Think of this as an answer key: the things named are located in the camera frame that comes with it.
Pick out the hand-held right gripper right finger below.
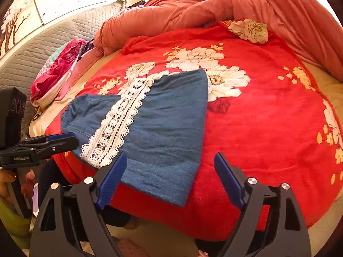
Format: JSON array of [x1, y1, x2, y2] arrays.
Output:
[[214, 152, 313, 257]]

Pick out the red floral blanket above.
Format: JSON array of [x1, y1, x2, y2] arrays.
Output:
[[44, 19, 343, 243]]

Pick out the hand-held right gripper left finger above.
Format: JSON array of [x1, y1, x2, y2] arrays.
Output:
[[29, 151, 128, 257]]

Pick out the blue denim pants lace trim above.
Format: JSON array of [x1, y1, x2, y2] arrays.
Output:
[[60, 69, 209, 207]]

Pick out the lilac white object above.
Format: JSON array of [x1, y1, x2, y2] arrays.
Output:
[[32, 183, 41, 216]]

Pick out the coral duvet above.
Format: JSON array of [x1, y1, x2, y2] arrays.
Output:
[[94, 0, 343, 83]]

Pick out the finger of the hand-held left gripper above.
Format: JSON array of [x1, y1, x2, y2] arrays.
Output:
[[19, 132, 76, 144], [16, 136, 79, 156]]

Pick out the person's left hand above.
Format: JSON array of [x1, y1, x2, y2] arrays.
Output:
[[0, 169, 36, 201]]

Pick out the grey quilted headboard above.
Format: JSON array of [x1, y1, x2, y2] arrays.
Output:
[[0, 1, 129, 137]]

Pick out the pink clothes pile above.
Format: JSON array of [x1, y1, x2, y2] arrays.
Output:
[[30, 39, 94, 110]]

